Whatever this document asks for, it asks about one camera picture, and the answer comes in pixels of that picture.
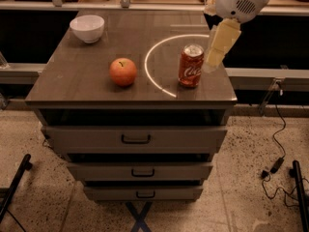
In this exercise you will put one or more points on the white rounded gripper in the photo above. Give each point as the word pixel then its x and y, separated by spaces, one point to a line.
pixel 238 4

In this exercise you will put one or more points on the red orange apple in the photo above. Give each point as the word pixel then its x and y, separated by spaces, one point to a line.
pixel 123 72

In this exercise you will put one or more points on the white ceramic bowl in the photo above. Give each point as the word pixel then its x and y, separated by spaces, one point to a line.
pixel 87 28

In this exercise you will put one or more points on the red soda can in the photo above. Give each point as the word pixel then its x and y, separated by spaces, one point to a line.
pixel 190 67

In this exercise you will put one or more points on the grey drawer cabinet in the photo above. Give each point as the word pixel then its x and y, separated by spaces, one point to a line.
pixel 75 88

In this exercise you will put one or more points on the black right floor stand leg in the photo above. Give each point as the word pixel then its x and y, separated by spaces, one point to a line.
pixel 295 172

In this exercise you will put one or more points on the black floor stand leg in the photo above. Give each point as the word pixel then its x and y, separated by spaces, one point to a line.
pixel 295 172
pixel 7 194

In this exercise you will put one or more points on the middle grey drawer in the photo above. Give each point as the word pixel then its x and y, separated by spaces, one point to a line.
pixel 140 171

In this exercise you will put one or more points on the grey drawer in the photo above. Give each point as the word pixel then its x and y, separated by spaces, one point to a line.
pixel 134 140
pixel 143 193
pixel 140 171

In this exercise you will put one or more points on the top grey drawer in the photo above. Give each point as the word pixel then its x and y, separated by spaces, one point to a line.
pixel 134 140

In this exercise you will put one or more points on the bottom grey drawer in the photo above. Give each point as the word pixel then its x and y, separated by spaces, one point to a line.
pixel 143 193

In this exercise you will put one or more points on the black left floor stand leg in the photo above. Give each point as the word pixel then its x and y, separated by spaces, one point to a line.
pixel 7 194

